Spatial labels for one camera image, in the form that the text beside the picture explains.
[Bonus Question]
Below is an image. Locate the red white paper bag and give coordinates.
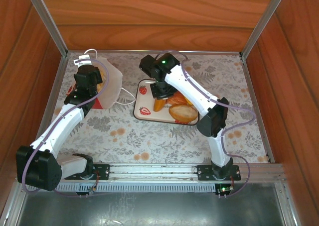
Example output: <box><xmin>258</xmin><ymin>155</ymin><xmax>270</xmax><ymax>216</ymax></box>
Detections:
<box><xmin>66</xmin><ymin>48</ymin><xmax>137</xmax><ymax>111</ymax></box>

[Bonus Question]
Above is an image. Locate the brown fake croissant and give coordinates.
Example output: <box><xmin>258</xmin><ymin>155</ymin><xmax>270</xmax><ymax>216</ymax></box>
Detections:
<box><xmin>165</xmin><ymin>91</ymin><xmax>188</xmax><ymax>106</ymax></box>

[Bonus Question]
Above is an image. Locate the orange oblong fake bread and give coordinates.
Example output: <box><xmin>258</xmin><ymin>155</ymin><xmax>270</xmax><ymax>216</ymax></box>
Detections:
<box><xmin>153</xmin><ymin>98</ymin><xmax>165</xmax><ymax>113</ymax></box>

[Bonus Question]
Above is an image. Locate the large round fake loaf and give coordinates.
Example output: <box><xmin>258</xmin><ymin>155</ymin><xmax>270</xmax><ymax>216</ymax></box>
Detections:
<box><xmin>168</xmin><ymin>103</ymin><xmax>199</xmax><ymax>123</ymax></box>

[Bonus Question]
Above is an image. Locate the white strawberry print tray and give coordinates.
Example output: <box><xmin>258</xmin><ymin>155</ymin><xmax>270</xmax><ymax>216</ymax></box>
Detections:
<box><xmin>133</xmin><ymin>78</ymin><xmax>200</xmax><ymax>125</ymax></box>

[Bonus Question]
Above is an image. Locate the floral patterned table mat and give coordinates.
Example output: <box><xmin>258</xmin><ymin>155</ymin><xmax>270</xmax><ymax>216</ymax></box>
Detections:
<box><xmin>37</xmin><ymin>52</ymin><xmax>271</xmax><ymax>164</ymax></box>

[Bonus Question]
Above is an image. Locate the small circuit board green light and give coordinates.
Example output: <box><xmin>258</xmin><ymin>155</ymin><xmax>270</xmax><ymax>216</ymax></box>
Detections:
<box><xmin>216</xmin><ymin>183</ymin><xmax>234</xmax><ymax>196</ymax></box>

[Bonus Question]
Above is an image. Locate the grey metal sheet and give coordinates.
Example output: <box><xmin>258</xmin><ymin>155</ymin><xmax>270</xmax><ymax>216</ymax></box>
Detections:
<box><xmin>17</xmin><ymin>185</ymin><xmax>287</xmax><ymax>226</ymax></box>

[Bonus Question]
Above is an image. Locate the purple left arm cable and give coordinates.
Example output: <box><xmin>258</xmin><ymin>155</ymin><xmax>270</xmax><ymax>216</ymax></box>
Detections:
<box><xmin>21</xmin><ymin>58</ymin><xmax>112</xmax><ymax>198</ymax></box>

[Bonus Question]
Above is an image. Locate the aluminium frame rail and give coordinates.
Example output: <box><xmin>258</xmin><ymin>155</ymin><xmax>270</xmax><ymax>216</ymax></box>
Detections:
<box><xmin>34</xmin><ymin>55</ymin><xmax>68</xmax><ymax>152</ymax></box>
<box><xmin>66</xmin><ymin>49</ymin><xmax>242</xmax><ymax>56</ymax></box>
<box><xmin>274</xmin><ymin>181</ymin><xmax>300</xmax><ymax>226</ymax></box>
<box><xmin>0</xmin><ymin>183</ymin><xmax>27</xmax><ymax>226</ymax></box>
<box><xmin>239</xmin><ymin>55</ymin><xmax>276</xmax><ymax>163</ymax></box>

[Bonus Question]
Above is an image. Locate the aluminium frame post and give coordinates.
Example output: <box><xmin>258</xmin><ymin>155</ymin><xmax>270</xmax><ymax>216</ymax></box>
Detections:
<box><xmin>239</xmin><ymin>0</ymin><xmax>290</xmax><ymax>59</ymax></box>
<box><xmin>23</xmin><ymin>0</ymin><xmax>68</xmax><ymax>58</ymax></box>

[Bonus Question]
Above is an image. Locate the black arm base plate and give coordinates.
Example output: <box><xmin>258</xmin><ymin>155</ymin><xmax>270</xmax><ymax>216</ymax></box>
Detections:
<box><xmin>196</xmin><ymin>164</ymin><xmax>242</xmax><ymax>182</ymax></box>
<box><xmin>74</xmin><ymin>163</ymin><xmax>111</xmax><ymax>181</ymax></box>

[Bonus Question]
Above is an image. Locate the aluminium mounting rail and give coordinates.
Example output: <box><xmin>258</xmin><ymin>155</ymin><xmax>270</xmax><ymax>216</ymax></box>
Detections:
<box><xmin>93</xmin><ymin>162</ymin><xmax>285</xmax><ymax>182</ymax></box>

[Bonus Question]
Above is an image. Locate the small wired connector board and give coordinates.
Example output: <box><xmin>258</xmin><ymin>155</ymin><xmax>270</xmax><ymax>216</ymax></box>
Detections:
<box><xmin>87</xmin><ymin>180</ymin><xmax>100</xmax><ymax>195</ymax></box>

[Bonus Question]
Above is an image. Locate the white slotted cable duct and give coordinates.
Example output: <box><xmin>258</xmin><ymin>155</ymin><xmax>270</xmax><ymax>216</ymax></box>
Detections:
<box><xmin>55</xmin><ymin>182</ymin><xmax>218</xmax><ymax>194</ymax></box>

